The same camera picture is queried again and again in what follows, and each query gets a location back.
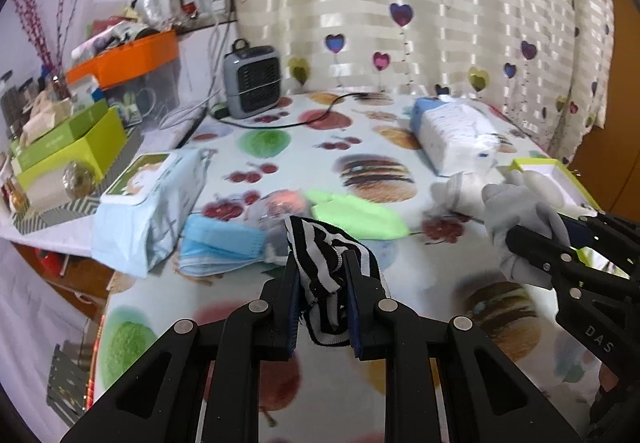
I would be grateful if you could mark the fruit print tablecloth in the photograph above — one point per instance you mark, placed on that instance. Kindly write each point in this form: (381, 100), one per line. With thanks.
(350, 138)

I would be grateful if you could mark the blue face mask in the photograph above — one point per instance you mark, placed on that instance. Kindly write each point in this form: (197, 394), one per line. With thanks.
(220, 243)

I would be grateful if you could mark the white wall socket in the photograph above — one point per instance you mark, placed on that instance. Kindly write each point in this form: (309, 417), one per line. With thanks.
(218, 3)

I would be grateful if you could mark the red object under table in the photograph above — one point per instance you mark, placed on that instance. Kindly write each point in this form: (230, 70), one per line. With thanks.
(47, 265)

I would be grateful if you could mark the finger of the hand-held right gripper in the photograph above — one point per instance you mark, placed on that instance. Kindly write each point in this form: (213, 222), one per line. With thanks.
(535, 245)
(577, 229)

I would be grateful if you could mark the light grey knit glove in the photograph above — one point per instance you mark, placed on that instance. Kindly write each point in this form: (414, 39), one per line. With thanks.
(520, 208)

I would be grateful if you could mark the grey portable heater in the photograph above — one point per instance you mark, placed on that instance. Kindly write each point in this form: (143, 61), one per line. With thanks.
(252, 78)

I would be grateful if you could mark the black white striped cloth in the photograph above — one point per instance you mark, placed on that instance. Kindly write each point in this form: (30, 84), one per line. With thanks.
(325, 263)

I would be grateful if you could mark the light blue wet wipes pack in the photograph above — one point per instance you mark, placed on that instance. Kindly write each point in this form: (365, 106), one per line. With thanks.
(145, 213)

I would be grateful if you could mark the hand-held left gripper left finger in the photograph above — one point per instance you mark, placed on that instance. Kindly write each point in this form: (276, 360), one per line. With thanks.
(280, 303)

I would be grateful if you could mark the person's right hand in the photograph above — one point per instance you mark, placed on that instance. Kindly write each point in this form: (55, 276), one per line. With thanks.
(607, 380)

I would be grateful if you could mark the light grey cloth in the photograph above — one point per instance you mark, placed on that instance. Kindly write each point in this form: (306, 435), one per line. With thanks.
(447, 192)

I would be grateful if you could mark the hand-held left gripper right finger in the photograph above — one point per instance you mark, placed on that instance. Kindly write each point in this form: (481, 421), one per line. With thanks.
(365, 303)

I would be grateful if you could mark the pink branch decoration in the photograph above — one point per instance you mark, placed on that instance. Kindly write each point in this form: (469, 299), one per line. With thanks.
(27, 8)

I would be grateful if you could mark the chevron pattern box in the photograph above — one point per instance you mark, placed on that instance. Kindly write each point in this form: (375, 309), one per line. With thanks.
(60, 218)

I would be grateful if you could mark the gold glitter ball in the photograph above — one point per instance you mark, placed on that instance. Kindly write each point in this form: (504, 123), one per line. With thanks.
(77, 178)

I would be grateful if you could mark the white tissue pack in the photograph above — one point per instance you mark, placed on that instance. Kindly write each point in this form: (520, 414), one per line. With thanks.
(450, 133)

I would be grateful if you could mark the brown wooden cabinet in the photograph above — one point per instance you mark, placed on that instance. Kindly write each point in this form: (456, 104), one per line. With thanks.
(622, 98)

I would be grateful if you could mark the clear plastic bag red print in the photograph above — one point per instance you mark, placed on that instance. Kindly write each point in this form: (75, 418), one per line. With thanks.
(280, 205)

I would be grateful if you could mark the lime green packaging box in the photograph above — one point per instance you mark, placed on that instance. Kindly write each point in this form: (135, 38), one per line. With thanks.
(100, 148)
(75, 125)

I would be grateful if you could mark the orange lid storage box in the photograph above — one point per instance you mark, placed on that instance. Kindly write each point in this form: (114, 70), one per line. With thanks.
(130, 55)

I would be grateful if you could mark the green face mask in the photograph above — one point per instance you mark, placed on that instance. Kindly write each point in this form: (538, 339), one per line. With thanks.
(355, 215)

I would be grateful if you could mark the beige paper packets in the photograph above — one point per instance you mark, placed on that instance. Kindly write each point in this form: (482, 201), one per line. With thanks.
(47, 110)

